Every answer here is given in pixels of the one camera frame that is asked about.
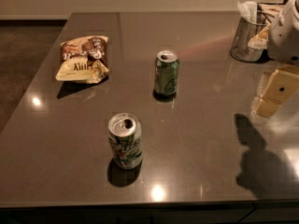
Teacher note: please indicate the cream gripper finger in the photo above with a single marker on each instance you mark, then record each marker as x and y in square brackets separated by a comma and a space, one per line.
[283, 84]
[264, 108]

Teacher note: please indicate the brown chip bag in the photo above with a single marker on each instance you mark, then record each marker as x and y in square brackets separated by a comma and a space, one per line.
[84, 60]

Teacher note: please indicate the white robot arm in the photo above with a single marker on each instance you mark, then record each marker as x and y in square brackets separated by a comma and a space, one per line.
[283, 41]

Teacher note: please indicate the green soda can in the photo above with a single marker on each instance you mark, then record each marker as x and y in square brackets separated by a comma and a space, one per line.
[166, 72]

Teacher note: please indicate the white 7up can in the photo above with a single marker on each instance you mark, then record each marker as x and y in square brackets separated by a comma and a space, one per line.
[124, 132]

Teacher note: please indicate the white napkin in cup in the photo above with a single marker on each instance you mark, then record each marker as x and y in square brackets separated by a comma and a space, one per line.
[248, 11]

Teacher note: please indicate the wire mesh cup holder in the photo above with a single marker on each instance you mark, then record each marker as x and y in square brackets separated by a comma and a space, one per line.
[246, 30]

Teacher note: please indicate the black wire snack basket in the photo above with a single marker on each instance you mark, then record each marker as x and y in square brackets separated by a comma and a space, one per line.
[268, 12]

